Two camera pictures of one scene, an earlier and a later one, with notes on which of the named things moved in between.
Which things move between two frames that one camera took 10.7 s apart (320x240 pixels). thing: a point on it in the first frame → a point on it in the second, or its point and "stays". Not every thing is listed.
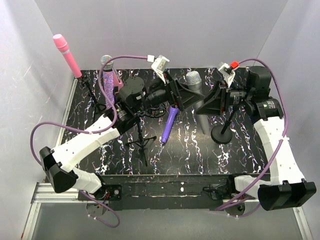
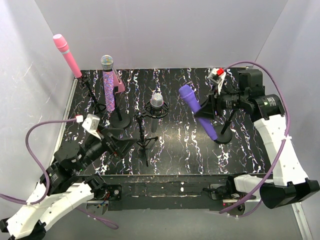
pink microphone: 62,43 stays
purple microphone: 173,112 → 186,93
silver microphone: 194,81 → 156,101
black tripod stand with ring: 153,111 stays
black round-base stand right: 222,134 stays
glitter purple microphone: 108,79 stays
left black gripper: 172,91 → 110,143
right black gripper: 223,97 stays
